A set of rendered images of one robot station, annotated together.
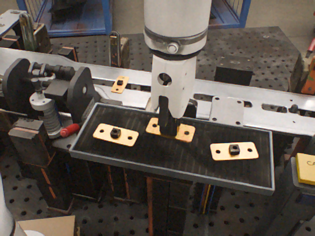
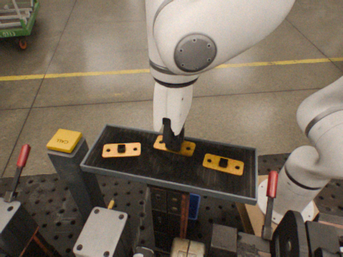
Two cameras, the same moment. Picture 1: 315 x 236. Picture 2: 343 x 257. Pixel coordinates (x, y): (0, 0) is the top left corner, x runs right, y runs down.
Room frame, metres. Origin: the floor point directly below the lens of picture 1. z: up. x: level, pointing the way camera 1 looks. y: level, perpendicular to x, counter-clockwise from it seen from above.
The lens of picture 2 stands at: (0.73, -0.04, 1.61)
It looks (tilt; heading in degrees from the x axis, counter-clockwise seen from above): 45 degrees down; 180
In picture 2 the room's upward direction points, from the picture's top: straight up
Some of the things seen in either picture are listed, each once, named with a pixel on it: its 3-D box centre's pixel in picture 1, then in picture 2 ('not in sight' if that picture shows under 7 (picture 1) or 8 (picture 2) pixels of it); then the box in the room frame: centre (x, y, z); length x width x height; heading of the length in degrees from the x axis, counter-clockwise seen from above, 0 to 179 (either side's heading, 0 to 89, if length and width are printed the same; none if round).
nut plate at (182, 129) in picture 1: (170, 128); (174, 144); (0.36, -0.03, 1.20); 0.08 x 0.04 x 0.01; 72
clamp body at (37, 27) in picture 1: (46, 65); not in sight; (1.04, 0.46, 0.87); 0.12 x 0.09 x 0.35; 167
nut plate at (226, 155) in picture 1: (234, 149); (121, 148); (0.34, -0.15, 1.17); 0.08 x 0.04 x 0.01; 94
